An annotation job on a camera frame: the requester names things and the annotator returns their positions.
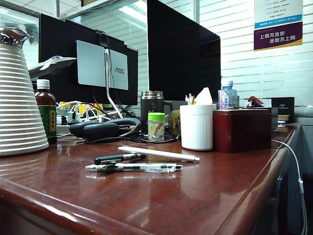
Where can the brown tea bottle green label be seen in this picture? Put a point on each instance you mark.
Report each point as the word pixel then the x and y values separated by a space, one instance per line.
pixel 46 110

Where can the red white figurine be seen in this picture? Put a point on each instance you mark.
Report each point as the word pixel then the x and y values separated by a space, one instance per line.
pixel 254 100

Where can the white power strip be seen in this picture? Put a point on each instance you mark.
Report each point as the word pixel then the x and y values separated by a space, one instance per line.
pixel 64 127

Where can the white ribbed thermos jug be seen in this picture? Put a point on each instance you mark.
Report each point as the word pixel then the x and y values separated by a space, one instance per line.
pixel 19 110

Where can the black pen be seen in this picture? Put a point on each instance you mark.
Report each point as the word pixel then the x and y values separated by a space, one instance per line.
pixel 107 159

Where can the dark red wooden box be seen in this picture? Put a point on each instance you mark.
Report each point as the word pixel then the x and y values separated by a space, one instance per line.
pixel 242 129

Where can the white ribbed pen holder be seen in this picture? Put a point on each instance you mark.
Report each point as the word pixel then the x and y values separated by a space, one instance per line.
pixel 196 127

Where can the black cardboard box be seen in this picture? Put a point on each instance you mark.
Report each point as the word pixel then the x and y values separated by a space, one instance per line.
pixel 282 105

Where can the yellow box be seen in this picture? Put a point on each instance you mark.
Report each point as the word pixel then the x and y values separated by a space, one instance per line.
pixel 66 104

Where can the black mug steel lid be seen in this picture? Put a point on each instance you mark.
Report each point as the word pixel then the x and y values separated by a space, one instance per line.
pixel 151 105

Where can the white yellow cartoon pen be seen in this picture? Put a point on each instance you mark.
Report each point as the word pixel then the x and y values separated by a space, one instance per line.
pixel 190 99

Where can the clear jar green lid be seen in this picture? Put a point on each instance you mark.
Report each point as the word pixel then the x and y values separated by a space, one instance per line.
pixel 156 117

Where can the white tissue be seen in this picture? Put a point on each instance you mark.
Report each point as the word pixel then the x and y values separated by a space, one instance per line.
pixel 204 96

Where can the large black monitor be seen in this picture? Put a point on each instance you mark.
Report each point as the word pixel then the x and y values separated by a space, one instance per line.
pixel 176 49

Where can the purple and white poster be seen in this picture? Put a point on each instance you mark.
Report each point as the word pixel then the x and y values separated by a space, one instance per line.
pixel 277 36

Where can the yellowish tan bag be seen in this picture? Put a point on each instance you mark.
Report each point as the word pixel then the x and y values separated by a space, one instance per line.
pixel 174 122

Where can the clear gel pen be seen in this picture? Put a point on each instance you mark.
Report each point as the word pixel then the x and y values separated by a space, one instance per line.
pixel 137 168

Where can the white model airplane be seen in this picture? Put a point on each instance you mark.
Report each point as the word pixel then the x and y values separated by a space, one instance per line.
pixel 49 66

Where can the clear water bottle blue label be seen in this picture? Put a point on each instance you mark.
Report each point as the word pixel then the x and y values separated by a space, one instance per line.
pixel 227 96

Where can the stack of books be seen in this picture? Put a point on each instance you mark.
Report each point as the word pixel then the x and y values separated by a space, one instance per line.
pixel 283 118

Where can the black AOC monitor silver stand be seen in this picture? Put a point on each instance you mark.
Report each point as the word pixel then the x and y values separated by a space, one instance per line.
pixel 61 49

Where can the black headphones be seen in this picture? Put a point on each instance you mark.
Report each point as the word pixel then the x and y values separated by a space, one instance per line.
pixel 97 128

